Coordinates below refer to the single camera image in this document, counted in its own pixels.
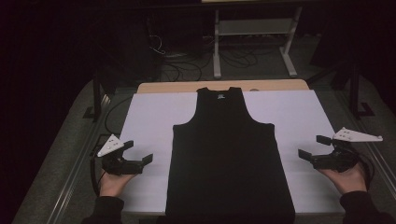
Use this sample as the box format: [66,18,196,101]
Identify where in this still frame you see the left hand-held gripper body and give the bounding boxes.
[96,133,145,175]

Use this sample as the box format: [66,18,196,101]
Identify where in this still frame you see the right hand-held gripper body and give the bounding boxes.
[311,126,384,174]

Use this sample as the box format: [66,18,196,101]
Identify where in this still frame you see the black tank top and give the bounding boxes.
[164,86,296,224]

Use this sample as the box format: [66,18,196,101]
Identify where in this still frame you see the person's left hand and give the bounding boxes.
[98,170,138,198]

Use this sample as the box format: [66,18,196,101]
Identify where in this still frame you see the person's right hand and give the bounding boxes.
[317,161,368,195]

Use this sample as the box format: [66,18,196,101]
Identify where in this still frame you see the white table cover sheet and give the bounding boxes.
[118,89,346,216]

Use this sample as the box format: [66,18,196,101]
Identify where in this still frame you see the black metal stand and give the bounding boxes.
[83,71,113,123]
[306,60,376,119]

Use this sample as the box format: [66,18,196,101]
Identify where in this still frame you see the left hand-held gripper black cable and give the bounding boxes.
[90,148,106,197]

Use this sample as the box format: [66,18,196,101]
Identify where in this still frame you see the hand-held gripper black cable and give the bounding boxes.
[351,145,376,190]
[90,148,106,197]

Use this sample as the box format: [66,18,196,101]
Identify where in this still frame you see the right hand-held gripper black cable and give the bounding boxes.
[351,145,376,190]

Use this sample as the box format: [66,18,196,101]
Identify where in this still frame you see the long black floor cable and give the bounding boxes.
[104,96,134,136]

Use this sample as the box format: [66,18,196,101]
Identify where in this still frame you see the metal floor rail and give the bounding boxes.
[339,90,396,200]
[46,96,110,224]

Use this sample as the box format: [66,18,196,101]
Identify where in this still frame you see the black looped floor cable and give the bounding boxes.
[162,59,204,82]

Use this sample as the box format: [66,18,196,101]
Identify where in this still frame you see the thin white cable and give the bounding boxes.
[148,34,166,56]

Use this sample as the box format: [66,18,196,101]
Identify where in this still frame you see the black tangled floor cable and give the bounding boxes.
[218,46,260,70]

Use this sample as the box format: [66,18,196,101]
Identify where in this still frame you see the grey metal stand frame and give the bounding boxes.
[213,6,304,79]

